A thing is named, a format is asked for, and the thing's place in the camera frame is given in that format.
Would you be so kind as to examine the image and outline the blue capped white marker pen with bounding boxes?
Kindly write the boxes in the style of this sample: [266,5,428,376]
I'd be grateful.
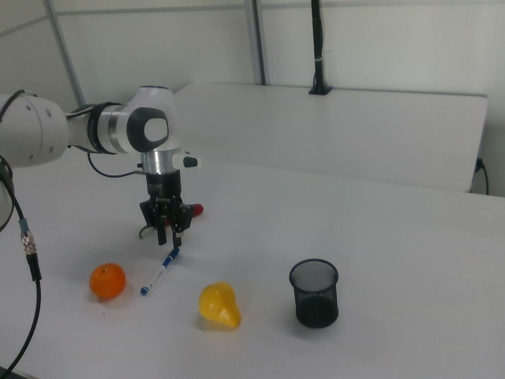
[140,247,181,296]

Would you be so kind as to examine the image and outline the aluminium frame post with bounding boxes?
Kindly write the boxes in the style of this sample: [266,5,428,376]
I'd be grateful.
[243,0,271,86]
[42,0,87,112]

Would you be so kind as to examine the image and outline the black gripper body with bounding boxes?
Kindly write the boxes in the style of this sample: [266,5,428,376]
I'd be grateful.
[138,170,195,238]

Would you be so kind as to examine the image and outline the yellow pear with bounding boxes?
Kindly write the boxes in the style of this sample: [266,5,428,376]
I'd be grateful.
[197,281,242,328]

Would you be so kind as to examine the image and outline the black mesh pen holder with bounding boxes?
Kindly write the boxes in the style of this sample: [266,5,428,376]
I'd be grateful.
[288,258,340,329]

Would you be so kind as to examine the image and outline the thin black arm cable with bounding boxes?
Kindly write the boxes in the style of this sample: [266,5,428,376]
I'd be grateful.
[65,104,145,179]

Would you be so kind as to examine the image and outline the black table cable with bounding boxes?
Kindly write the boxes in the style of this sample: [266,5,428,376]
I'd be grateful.
[474,156,491,196]

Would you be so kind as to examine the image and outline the orange fruit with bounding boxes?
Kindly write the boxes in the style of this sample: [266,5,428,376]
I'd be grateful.
[88,262,127,299]

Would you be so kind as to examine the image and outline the black camera pole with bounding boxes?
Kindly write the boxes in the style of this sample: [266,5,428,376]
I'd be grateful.
[308,0,333,96]

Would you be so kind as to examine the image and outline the black cable with metal connector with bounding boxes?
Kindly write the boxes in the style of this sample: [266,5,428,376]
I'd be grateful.
[0,156,43,376]

